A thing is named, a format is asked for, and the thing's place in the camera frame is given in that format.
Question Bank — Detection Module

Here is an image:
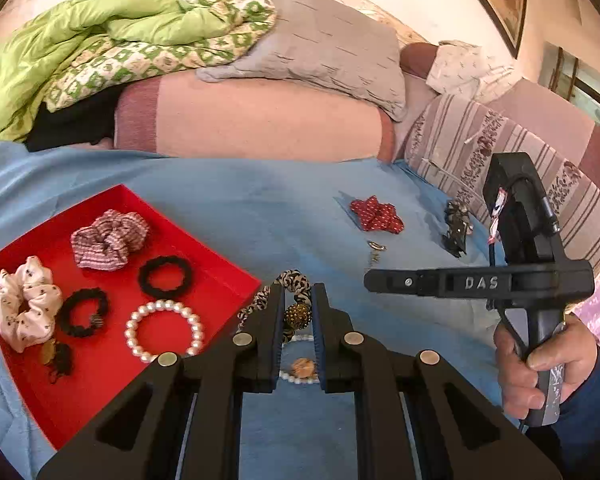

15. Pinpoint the person's right forearm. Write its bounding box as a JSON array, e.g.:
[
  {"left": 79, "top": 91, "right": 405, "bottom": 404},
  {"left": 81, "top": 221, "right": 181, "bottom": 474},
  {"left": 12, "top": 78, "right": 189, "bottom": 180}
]
[{"left": 522, "top": 345, "right": 600, "bottom": 480}]

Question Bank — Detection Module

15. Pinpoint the white spotted scrunchie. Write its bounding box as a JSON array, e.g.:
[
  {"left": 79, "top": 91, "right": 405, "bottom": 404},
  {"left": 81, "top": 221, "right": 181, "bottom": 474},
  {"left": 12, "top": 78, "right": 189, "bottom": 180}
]
[{"left": 0, "top": 256, "right": 63, "bottom": 353}]

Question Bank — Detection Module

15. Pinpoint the plain black scrunchie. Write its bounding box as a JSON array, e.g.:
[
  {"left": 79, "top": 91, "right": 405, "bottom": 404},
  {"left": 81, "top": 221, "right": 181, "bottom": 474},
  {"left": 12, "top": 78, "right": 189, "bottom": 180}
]
[{"left": 138, "top": 255, "right": 195, "bottom": 297}]

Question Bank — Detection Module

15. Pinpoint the black cloth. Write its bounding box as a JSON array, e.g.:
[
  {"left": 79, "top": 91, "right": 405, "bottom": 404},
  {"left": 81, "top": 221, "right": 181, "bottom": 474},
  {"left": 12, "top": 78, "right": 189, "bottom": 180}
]
[{"left": 25, "top": 85, "right": 126, "bottom": 153}]

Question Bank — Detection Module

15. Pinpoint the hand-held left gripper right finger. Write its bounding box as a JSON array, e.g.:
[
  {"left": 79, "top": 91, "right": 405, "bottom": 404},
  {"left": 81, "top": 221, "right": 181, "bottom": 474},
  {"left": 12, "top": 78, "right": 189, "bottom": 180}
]
[{"left": 311, "top": 282, "right": 563, "bottom": 480}]

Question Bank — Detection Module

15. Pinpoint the pink checked scrunchie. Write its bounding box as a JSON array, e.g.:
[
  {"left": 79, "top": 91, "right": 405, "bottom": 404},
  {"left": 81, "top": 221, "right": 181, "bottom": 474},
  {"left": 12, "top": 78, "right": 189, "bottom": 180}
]
[{"left": 71, "top": 209, "right": 151, "bottom": 272}]

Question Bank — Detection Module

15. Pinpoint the white pearl bracelet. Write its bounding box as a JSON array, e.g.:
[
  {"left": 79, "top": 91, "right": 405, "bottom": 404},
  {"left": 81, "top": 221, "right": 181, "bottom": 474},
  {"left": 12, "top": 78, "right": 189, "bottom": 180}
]
[{"left": 125, "top": 299, "right": 206, "bottom": 365}]

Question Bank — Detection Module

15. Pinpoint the red cardboard box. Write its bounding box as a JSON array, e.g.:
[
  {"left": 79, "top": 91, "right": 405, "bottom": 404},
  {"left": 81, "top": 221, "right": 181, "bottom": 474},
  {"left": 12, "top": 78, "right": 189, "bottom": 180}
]
[{"left": 0, "top": 184, "right": 263, "bottom": 452}]

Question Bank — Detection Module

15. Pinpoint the person's right hand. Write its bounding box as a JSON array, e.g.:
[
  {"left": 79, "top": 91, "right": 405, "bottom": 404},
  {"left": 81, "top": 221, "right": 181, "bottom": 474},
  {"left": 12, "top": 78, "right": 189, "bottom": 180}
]
[{"left": 494, "top": 312, "right": 600, "bottom": 420}]

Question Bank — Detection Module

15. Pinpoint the dark hair clip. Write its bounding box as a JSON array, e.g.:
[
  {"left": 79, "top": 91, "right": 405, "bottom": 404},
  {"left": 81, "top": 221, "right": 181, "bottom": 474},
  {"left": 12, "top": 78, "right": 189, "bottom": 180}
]
[{"left": 442, "top": 200, "right": 473, "bottom": 259}]

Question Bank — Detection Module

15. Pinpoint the black scrunchie with bead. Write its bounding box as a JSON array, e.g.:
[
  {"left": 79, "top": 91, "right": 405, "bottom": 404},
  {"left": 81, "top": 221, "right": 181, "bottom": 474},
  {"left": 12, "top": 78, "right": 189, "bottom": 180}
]
[{"left": 56, "top": 287, "right": 111, "bottom": 338}]

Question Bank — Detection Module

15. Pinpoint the wooden framed glass pane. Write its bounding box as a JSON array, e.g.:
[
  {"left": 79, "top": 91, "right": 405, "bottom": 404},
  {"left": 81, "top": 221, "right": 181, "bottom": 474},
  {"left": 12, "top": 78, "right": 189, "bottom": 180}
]
[{"left": 540, "top": 45, "right": 600, "bottom": 131}]

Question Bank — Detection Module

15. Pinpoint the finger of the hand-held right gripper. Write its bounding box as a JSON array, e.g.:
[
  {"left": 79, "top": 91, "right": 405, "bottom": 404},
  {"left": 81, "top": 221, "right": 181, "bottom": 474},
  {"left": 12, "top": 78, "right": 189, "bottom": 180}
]
[{"left": 364, "top": 268, "right": 444, "bottom": 296}]

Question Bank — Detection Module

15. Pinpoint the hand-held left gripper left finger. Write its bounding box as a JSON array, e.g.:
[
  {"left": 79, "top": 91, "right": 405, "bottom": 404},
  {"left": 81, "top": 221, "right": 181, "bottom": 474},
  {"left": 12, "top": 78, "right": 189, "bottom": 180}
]
[{"left": 36, "top": 282, "right": 287, "bottom": 480}]

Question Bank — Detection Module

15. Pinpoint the pink bolster cushion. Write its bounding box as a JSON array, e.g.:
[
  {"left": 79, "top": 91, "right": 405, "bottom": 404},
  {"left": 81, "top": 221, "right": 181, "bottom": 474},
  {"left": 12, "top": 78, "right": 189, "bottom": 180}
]
[{"left": 115, "top": 67, "right": 396, "bottom": 163}]

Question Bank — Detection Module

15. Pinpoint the red dotted fabric bow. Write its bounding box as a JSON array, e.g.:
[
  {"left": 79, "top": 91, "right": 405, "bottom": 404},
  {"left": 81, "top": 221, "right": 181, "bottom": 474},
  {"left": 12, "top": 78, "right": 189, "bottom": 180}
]
[{"left": 350, "top": 195, "right": 405, "bottom": 235}]

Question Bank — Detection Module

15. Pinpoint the pearl strand with pendant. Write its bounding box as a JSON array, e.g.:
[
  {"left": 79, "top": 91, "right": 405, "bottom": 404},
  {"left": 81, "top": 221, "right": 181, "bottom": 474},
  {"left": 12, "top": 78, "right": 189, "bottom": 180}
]
[{"left": 279, "top": 334, "right": 326, "bottom": 386}]

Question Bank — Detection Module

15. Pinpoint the striped floral cushion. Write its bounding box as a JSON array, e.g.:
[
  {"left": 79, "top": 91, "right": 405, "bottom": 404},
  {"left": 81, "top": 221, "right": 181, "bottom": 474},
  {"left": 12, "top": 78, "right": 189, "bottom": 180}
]
[{"left": 402, "top": 92, "right": 600, "bottom": 271}]

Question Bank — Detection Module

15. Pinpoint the grey pillow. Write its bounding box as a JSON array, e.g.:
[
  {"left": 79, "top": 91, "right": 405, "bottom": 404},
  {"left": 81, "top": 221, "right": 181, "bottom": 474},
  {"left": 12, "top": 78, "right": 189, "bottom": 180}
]
[{"left": 196, "top": 0, "right": 408, "bottom": 122}]

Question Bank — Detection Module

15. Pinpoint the green patterned quilt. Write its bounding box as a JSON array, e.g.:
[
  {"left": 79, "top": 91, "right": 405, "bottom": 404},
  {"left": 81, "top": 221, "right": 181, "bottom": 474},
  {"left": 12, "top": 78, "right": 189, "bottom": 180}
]
[{"left": 0, "top": 0, "right": 278, "bottom": 153}]

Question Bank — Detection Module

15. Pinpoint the white printed pillow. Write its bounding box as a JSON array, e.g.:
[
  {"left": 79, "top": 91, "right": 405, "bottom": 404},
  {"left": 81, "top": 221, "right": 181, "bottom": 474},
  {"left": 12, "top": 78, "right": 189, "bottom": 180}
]
[{"left": 425, "top": 40, "right": 518, "bottom": 106}]

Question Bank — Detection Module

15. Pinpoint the blue blanket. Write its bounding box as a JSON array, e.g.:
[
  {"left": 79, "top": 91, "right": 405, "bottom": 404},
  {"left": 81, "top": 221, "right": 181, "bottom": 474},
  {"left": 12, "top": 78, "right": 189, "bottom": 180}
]
[{"left": 0, "top": 141, "right": 541, "bottom": 480}]

